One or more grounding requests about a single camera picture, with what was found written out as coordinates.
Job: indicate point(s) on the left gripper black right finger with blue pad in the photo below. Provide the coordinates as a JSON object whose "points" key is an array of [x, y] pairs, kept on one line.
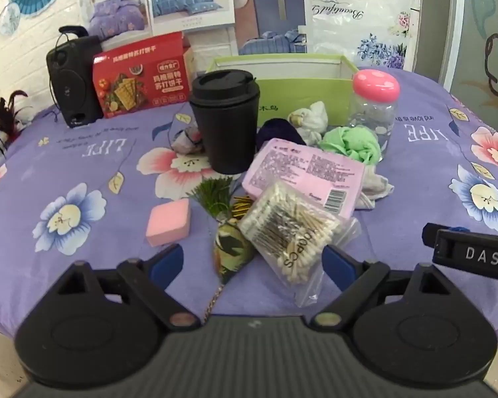
{"points": [[358, 282]]}

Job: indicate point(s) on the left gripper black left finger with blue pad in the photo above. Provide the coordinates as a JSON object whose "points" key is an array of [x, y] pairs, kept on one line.
{"points": [[146, 283]]}

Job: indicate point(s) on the pink sponge block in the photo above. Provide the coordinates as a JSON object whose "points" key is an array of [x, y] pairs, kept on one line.
{"points": [[169, 222]]}

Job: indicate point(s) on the cotton swab bag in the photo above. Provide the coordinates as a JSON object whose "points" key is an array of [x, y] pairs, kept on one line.
{"points": [[291, 232]]}

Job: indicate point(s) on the green leaf-print sachet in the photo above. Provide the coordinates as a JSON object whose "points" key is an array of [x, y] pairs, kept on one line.
{"points": [[231, 251]]}

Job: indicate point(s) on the pink tissue pack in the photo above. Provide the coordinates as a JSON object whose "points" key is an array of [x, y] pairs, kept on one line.
{"points": [[329, 179]]}

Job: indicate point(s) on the green scrunchie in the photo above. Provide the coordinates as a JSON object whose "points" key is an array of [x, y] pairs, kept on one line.
{"points": [[357, 143]]}

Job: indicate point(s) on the floral patterned scrunchie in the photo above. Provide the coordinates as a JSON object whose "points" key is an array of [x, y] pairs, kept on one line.
{"points": [[188, 141]]}

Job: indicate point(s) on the white scrunchie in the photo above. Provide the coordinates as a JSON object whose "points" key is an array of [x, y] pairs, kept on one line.
{"points": [[311, 123]]}

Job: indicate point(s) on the dark purple velvet scrunchie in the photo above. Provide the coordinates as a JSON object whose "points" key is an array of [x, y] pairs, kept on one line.
{"points": [[277, 128]]}

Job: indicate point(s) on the white crumpled cloth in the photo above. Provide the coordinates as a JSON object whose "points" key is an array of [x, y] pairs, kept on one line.
{"points": [[375, 187]]}

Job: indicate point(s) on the purple floral tablecloth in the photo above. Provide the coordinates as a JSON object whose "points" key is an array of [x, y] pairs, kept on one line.
{"points": [[85, 194]]}

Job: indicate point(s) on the clear jar pink lid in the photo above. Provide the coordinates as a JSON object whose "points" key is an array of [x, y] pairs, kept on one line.
{"points": [[373, 104]]}

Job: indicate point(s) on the black lidded coffee cup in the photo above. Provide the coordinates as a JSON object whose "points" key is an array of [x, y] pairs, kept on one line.
{"points": [[225, 104]]}

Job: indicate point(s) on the red cracker box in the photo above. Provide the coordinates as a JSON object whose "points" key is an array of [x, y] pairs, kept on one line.
{"points": [[145, 74]]}

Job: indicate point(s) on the green cardboard box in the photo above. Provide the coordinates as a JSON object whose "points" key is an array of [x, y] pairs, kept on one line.
{"points": [[296, 80]]}

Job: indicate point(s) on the dark red feather decoration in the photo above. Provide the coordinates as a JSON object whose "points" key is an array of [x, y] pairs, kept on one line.
{"points": [[9, 130]]}

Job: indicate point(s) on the black portable speaker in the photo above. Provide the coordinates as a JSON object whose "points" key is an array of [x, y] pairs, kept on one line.
{"points": [[70, 70]]}

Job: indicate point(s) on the cartoon painted door panel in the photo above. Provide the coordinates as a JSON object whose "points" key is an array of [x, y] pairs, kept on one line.
{"points": [[470, 66]]}

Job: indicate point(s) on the white floral bedding package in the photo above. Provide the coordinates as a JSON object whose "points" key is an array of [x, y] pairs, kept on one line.
{"points": [[367, 32]]}

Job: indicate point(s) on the purple bedding poster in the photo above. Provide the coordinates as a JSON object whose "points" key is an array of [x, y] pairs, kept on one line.
{"points": [[116, 20]]}

